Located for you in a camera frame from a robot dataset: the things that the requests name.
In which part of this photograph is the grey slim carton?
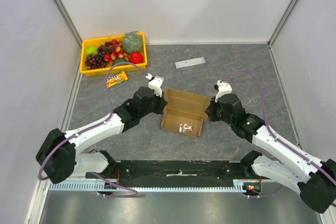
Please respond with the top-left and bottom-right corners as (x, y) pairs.
(175, 57), (206, 71)

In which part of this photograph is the green avocado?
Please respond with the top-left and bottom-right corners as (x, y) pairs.
(112, 58), (128, 66)

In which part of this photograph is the red cherry cluster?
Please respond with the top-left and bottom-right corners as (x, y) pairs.
(97, 39), (129, 65)

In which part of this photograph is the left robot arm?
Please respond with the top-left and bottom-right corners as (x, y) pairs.
(36, 87), (167, 184)

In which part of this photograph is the red apple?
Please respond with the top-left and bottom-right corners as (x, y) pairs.
(130, 52), (144, 64)

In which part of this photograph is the brown cardboard box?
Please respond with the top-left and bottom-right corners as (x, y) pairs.
(161, 89), (210, 137)

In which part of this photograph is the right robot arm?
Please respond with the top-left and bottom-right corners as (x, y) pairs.
(206, 93), (335, 214)

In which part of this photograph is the dark purple grape bunch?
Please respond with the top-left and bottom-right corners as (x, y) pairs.
(85, 54), (107, 70)

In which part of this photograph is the small clear plastic bag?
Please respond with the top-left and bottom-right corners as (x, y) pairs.
(179, 123), (194, 133)

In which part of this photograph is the green netted melon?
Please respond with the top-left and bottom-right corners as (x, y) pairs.
(122, 33), (143, 54)

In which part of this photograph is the green apple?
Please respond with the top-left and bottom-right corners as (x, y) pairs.
(85, 46), (98, 56)

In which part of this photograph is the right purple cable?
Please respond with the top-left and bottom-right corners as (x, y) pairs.
(219, 70), (336, 206)

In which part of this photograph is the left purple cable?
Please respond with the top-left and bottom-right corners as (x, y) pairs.
(38, 62), (152, 198)

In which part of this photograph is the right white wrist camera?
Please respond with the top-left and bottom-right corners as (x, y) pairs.
(214, 80), (232, 102)

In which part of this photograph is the purple cable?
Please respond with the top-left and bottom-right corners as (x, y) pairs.
(219, 70), (336, 206)
(38, 62), (152, 198)

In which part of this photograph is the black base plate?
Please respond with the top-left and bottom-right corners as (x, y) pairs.
(99, 160), (260, 182)

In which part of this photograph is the slotted cable duct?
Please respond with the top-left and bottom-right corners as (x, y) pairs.
(48, 178), (297, 193)

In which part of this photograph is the yellow candy packet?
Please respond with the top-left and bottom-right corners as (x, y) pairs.
(106, 71), (129, 89)

